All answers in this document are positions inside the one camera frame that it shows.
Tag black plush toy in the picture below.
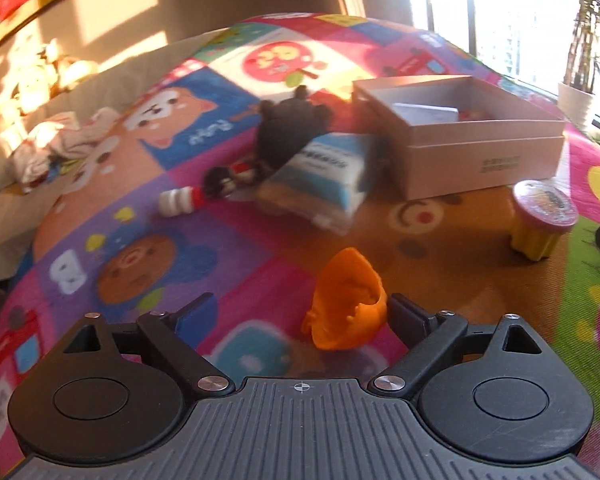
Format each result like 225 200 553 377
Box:
256 85 333 178

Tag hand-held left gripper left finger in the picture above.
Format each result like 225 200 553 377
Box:
62 292 236 397

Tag blue and white tissue packet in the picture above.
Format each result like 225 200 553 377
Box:
257 132 376 236

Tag potted plant in white pot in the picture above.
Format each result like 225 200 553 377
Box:
557 0 600 131

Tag white card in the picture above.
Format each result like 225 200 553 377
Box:
392 102 461 125

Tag colourful printed cartoon mat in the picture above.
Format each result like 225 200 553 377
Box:
0 12 600 480

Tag orange plastic toy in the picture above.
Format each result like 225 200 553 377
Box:
302 247 387 351

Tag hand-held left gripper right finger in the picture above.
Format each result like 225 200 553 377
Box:
372 292 551 397

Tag doll keychain with red shirt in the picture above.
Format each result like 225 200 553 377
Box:
202 159 261 201

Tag small white bottle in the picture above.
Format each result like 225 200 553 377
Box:
159 186 203 218

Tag beige sofa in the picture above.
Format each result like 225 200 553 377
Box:
0 35 231 281

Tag white plush toy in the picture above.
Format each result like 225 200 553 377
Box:
10 40 101 111

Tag yellow cup with pink lid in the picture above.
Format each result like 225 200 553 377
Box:
510 180 579 262

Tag crumpled white cloth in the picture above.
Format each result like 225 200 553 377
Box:
7 107 121 193

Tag pale cardboard box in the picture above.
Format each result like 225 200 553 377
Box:
352 75 567 201

